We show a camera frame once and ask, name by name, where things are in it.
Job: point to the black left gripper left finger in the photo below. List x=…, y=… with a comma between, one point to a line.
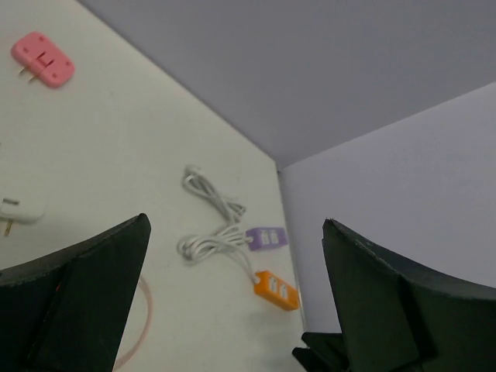
x=67, y=311

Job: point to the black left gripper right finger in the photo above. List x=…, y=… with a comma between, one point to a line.
x=398, y=315

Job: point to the white plug adapter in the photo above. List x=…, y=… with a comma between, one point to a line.
x=24, y=211

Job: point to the orange power strip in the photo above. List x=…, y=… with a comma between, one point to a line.
x=276, y=291

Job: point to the pink flat plug adapter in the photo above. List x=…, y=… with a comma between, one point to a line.
x=39, y=55

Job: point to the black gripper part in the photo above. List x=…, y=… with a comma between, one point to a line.
x=323, y=352

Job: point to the purple power strip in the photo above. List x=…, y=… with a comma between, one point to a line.
x=266, y=238

